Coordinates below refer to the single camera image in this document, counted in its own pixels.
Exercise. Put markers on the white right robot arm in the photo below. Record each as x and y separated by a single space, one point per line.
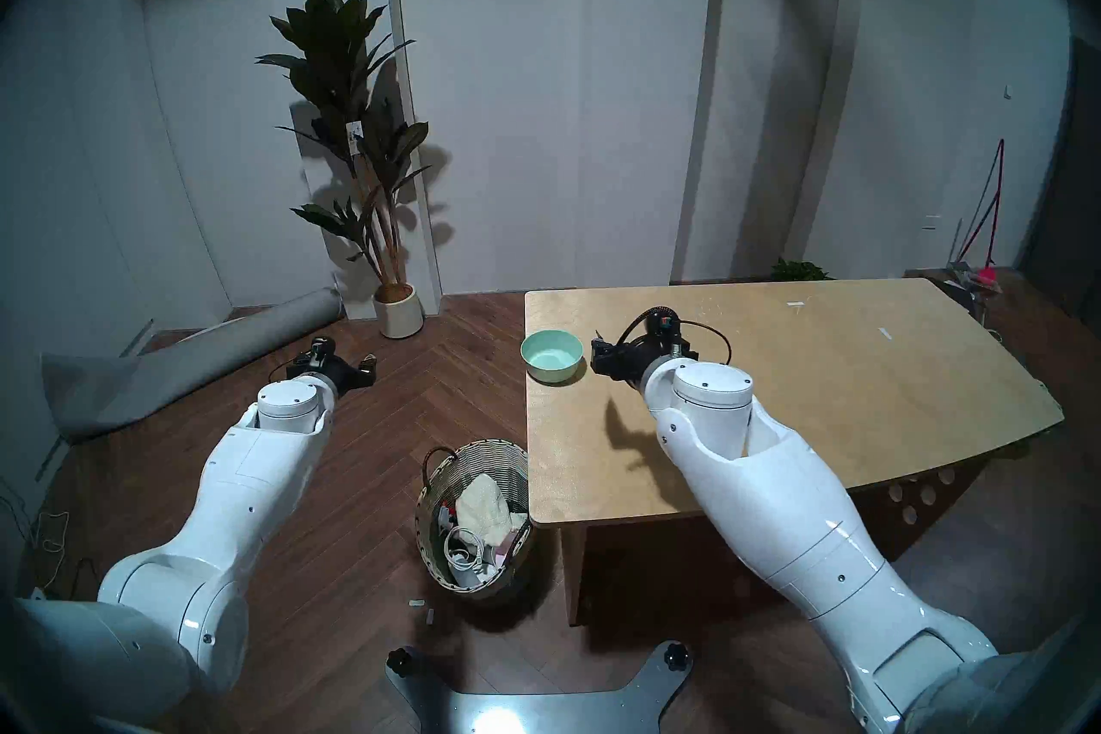
774 483

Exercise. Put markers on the mint green bowl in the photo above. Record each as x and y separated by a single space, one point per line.
550 356

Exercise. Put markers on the woven wicker basket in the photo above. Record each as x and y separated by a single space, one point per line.
482 466

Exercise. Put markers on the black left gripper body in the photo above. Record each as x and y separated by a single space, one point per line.
331 371

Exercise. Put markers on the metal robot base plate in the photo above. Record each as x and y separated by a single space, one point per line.
533 711

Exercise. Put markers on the cream knitted cloth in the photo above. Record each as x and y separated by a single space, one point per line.
482 504

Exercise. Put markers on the pink cup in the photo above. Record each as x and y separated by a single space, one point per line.
509 545

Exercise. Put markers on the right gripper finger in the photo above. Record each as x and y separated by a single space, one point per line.
600 343

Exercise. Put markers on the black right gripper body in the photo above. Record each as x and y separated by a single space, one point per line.
636 358

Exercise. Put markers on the pink dustpan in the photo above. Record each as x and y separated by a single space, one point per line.
985 277

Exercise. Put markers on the tall dark green plant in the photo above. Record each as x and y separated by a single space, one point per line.
331 44

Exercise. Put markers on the white plant tag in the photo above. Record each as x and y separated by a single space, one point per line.
353 137

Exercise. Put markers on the black base knob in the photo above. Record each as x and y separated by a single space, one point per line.
401 663
677 656

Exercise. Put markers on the white plant pot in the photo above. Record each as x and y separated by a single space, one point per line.
398 315

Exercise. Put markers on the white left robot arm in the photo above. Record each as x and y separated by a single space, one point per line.
249 474

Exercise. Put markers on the small green plant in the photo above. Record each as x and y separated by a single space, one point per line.
800 272

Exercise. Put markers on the rolled grey carpet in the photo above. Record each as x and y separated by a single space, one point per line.
172 371

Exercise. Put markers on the light wooden table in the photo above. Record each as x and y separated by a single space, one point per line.
860 397

